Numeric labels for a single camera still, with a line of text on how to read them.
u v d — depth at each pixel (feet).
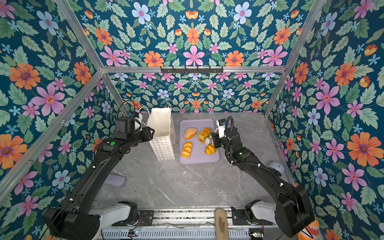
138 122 1.94
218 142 2.34
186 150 3.13
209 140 2.83
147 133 2.18
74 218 1.20
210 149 3.13
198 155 3.15
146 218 2.42
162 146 2.68
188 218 2.46
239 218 2.40
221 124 2.25
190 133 3.33
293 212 1.30
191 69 3.00
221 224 2.26
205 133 3.27
